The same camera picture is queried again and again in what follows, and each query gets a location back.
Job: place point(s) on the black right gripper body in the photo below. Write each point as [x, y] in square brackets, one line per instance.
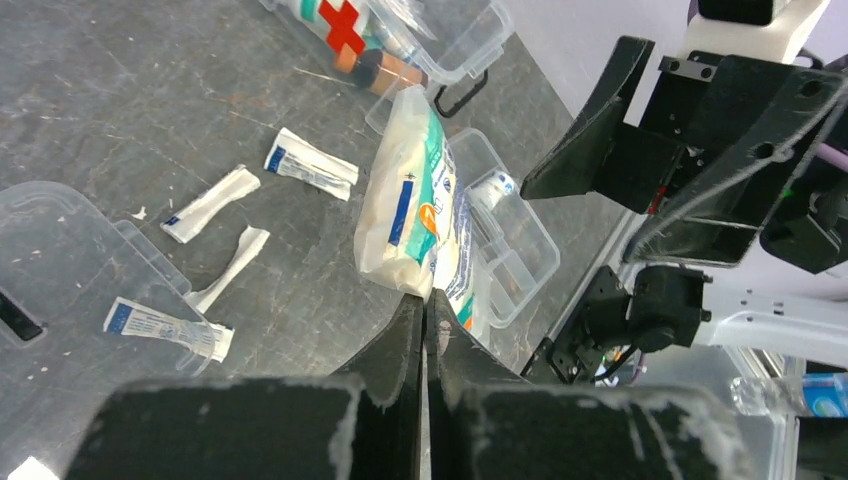
[700, 107]

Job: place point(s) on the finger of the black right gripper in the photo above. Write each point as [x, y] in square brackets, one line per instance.
[571, 165]
[755, 130]

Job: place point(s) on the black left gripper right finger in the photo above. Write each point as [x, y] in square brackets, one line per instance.
[486, 422]

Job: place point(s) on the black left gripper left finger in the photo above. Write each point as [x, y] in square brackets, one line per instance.
[360, 422]

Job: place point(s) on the clear compartment organizer tray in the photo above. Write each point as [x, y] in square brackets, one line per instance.
[515, 254]

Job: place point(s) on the colourful bandage packet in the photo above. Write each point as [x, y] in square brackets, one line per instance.
[414, 233]

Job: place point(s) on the clear plastic storage box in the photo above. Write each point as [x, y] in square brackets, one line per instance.
[454, 42]

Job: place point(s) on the brown medicine bottle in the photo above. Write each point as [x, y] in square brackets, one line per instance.
[378, 71]

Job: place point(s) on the white plaster strip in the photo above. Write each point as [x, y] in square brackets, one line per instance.
[188, 222]

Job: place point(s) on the white bottle green label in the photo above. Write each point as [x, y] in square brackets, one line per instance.
[307, 12]

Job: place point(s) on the clear box lid black handle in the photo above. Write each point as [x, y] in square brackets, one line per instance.
[63, 264]

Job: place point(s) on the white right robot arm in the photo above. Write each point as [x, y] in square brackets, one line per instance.
[787, 295]

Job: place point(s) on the small white roll in tray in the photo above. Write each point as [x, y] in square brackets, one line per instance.
[491, 190]

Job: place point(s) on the white blue wipe sachet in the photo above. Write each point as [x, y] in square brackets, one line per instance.
[129, 318]

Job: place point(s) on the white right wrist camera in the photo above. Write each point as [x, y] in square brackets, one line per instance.
[779, 41]

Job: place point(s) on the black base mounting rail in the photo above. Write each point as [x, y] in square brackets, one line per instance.
[593, 341]

